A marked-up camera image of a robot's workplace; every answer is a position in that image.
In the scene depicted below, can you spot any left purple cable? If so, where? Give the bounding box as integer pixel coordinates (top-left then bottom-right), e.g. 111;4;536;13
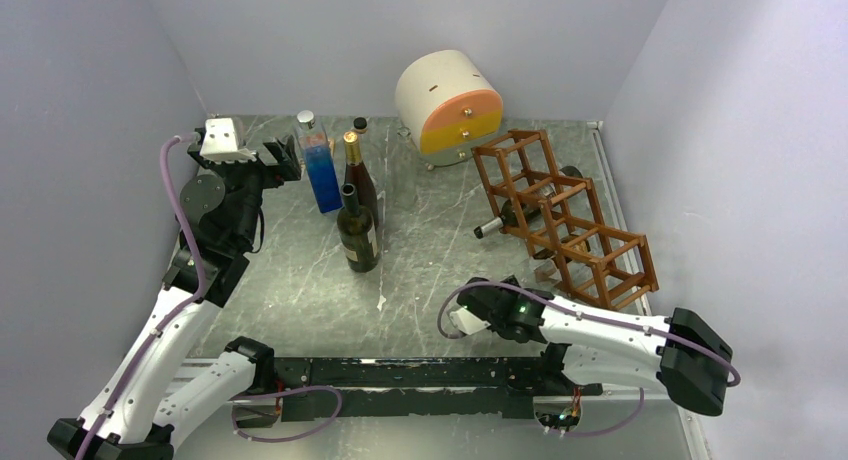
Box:
74;133;208;460

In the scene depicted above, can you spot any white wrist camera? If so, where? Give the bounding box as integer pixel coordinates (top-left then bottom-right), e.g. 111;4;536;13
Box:
448;308;490;336
200;117;257;163

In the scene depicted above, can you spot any cream round drawer cabinet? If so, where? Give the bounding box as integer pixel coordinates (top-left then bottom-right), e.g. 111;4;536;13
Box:
394;49;504;167

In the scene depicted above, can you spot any dark green wine bottle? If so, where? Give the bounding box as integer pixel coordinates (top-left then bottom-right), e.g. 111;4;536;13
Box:
336;183;381;273

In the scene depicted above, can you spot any gold foil top bottle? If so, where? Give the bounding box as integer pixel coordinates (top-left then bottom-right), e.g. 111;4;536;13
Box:
343;131;380;228

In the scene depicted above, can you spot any blue square glass bottle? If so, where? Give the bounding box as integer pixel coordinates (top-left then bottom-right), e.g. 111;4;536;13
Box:
296;110;342;214

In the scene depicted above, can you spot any clear glass bottle black cap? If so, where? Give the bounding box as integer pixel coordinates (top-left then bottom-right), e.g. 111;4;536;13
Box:
352;116;386;208

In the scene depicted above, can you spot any dark bottle white label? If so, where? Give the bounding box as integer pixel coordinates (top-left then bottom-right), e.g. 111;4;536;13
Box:
473;165;583;239

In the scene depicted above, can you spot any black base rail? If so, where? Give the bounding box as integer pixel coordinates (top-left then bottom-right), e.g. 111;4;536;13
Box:
275;355;603;422

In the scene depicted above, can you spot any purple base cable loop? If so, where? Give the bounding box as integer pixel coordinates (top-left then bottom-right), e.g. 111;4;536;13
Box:
230;384;344;444

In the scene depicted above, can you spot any brown wooden wine rack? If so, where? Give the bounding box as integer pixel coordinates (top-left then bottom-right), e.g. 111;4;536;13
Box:
472;129;659;311

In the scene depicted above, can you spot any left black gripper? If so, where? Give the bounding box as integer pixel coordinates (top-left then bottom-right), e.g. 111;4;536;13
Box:
190;133;300;247

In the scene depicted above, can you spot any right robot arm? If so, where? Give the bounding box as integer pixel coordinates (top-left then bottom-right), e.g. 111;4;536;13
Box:
439;278;741;417

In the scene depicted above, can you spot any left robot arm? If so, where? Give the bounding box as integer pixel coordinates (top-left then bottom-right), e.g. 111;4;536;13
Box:
47;129;301;459

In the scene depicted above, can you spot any large clear plastic bottle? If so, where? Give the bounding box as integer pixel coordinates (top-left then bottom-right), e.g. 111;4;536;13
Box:
386;126;418;209

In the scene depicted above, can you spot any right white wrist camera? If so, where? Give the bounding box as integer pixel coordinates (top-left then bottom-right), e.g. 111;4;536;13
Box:
448;308;490;336

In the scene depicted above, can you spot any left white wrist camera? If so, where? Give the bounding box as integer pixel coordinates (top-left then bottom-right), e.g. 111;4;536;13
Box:
200;117;257;163

